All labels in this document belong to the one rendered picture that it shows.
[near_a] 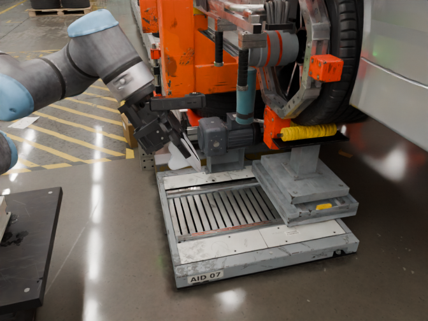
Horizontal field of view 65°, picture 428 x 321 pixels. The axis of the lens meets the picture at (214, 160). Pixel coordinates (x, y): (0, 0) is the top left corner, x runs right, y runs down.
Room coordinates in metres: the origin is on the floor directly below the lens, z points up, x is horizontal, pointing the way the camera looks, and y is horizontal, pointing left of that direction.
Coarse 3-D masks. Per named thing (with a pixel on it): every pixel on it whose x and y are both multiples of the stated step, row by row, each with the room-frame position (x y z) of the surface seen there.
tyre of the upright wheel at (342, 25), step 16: (336, 0) 1.22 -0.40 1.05; (352, 0) 1.21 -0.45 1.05; (336, 16) 1.20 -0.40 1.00; (352, 16) 1.18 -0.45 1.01; (336, 32) 1.19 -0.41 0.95; (352, 32) 1.16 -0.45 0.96; (336, 48) 1.17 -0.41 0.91; (352, 48) 1.15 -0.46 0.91; (352, 64) 1.14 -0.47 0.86; (352, 80) 1.15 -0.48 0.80; (320, 96) 1.22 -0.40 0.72; (336, 96) 1.16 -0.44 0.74; (304, 112) 1.31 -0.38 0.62; (320, 112) 1.20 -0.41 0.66; (336, 112) 1.20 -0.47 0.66; (352, 112) 1.24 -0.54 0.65
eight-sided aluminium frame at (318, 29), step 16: (272, 0) 1.63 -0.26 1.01; (304, 0) 1.26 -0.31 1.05; (320, 0) 1.26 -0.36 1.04; (304, 16) 1.24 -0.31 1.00; (320, 16) 1.22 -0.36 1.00; (320, 32) 1.18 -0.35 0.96; (320, 48) 1.19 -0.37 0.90; (304, 64) 1.20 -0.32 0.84; (272, 80) 1.58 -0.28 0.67; (304, 80) 1.18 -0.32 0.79; (272, 96) 1.51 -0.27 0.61; (304, 96) 1.17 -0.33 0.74; (288, 112) 1.28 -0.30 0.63
